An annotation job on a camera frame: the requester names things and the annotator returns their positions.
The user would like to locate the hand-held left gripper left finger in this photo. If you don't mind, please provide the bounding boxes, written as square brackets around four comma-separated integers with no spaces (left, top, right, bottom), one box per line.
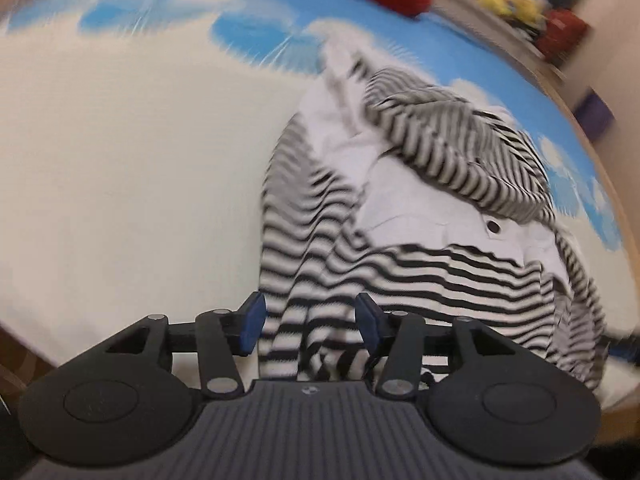
[102,292,268,402]

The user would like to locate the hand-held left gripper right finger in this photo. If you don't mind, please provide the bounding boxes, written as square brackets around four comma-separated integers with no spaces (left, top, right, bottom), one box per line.
[354,294,507,398]

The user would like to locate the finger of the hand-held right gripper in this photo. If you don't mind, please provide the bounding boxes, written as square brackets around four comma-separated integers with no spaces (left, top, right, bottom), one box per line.
[602,329,640,357]

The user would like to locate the striped hooded shirt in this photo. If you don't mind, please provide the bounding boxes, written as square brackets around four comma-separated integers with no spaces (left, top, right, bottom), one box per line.
[257,35,617,392]

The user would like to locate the blue and cream printed bedsheet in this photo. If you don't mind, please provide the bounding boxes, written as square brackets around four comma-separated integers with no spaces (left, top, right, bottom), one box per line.
[0,0,627,413]

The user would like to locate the dark red cushion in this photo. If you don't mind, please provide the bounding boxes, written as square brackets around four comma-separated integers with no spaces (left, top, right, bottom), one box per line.
[539,9,589,64]

